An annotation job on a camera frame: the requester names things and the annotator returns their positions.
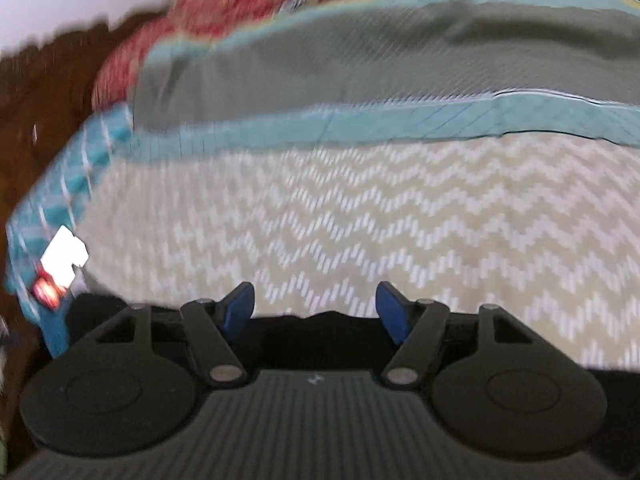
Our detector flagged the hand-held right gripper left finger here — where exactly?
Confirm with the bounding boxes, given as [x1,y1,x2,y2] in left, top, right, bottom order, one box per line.
[75,281,256,389]

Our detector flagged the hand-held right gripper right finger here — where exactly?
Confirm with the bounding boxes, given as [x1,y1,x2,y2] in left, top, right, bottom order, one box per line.
[376,281,547,391]

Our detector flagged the black pants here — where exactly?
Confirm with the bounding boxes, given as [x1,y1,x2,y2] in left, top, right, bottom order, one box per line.
[65,292,640,396]

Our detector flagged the chevron blanket with teal bands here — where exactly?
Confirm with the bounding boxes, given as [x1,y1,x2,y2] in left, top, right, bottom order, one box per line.
[5,0,640,371]

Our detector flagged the red floral patterned pillow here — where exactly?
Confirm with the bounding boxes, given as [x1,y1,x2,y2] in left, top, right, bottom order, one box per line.
[92,0,640,111]

